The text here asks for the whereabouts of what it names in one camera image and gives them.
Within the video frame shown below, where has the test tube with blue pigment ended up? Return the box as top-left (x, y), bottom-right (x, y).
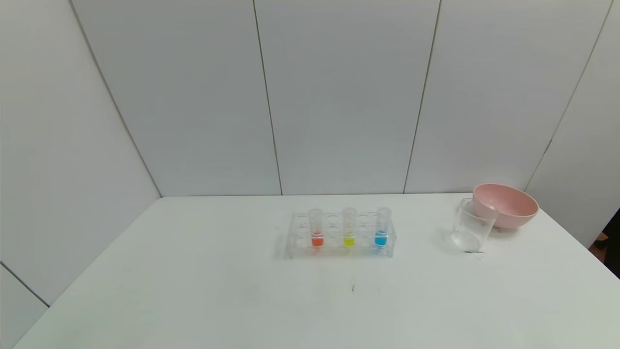
top-left (375, 207), bottom-right (391, 248)

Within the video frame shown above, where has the clear plastic beaker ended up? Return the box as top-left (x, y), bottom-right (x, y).
top-left (451, 198), bottom-right (499, 253)

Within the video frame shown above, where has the test tube with yellow pigment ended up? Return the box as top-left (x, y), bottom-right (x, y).
top-left (342, 207), bottom-right (357, 248)

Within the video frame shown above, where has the pink bowl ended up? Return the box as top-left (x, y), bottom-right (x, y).
top-left (472, 183), bottom-right (540, 229)

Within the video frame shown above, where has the test tube with red pigment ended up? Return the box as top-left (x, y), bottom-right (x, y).
top-left (309, 208), bottom-right (324, 249)

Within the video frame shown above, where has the clear acrylic test tube rack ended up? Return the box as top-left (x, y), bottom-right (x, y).
top-left (286, 211), bottom-right (398, 259)

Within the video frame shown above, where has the dark background object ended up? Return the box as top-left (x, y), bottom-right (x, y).
top-left (590, 208), bottom-right (620, 279)

